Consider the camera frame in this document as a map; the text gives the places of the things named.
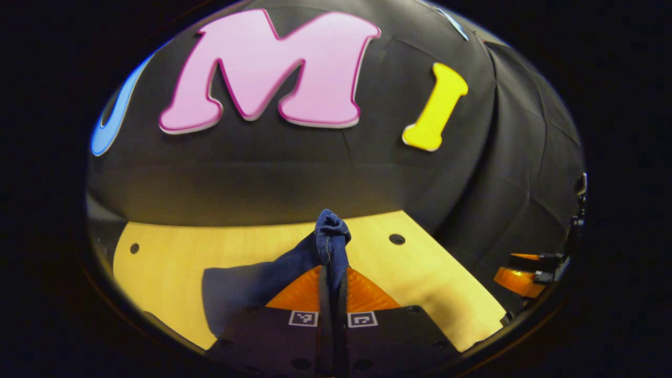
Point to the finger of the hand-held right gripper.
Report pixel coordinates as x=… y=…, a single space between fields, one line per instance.
x=535 y=261
x=517 y=281

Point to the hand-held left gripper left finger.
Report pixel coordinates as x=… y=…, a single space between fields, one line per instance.
x=273 y=341

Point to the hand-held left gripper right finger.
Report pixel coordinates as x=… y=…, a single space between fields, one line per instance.
x=388 y=341

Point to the blue jeans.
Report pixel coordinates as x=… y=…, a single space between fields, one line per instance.
x=331 y=231

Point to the black backdrop cloth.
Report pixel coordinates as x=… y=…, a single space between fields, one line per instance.
x=315 y=173

